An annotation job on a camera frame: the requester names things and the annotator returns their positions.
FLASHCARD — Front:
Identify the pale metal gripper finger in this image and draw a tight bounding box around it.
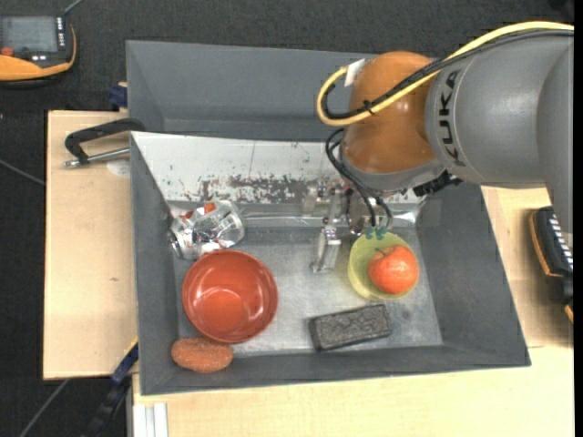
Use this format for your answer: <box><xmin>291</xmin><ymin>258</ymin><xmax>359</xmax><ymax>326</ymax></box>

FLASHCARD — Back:
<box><xmin>310</xmin><ymin>229</ymin><xmax>331</xmax><ymax>274</ymax></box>
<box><xmin>324</xmin><ymin>228</ymin><xmax>343</xmax><ymax>269</ymax></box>

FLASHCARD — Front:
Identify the yellow-green plate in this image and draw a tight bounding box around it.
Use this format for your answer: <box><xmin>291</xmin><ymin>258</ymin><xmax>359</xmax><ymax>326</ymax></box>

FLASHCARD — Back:
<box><xmin>346</xmin><ymin>231</ymin><xmax>418</xmax><ymax>302</ymax></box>

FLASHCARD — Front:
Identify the red-orange apple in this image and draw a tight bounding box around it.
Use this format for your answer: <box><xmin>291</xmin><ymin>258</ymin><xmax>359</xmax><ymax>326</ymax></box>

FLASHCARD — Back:
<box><xmin>367</xmin><ymin>244</ymin><xmax>421</xmax><ymax>296</ymax></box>

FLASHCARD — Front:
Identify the dark grey sponge block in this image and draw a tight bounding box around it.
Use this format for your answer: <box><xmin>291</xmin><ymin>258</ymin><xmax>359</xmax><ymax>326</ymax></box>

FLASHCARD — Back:
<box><xmin>308</xmin><ymin>303</ymin><xmax>394</xmax><ymax>352</ymax></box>

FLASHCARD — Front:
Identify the red bowl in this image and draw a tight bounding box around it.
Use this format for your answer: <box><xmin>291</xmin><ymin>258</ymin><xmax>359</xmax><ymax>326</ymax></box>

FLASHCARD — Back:
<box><xmin>181</xmin><ymin>249</ymin><xmax>280</xmax><ymax>345</ymax></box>

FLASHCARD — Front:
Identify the grey metal bin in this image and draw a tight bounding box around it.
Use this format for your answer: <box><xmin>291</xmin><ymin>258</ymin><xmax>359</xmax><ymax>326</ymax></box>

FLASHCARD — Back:
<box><xmin>125</xmin><ymin>39</ymin><xmax>532</xmax><ymax>396</ymax></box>

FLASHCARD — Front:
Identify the orange scouring pad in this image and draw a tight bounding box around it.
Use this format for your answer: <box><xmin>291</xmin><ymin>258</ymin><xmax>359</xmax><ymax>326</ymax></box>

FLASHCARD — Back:
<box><xmin>170</xmin><ymin>337</ymin><xmax>235</xmax><ymax>374</ymax></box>

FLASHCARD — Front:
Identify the black cylinder on white bracket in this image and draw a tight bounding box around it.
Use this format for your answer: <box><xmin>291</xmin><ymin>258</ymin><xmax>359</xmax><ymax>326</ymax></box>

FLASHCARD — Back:
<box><xmin>396</xmin><ymin>170</ymin><xmax>464</xmax><ymax>200</ymax></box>

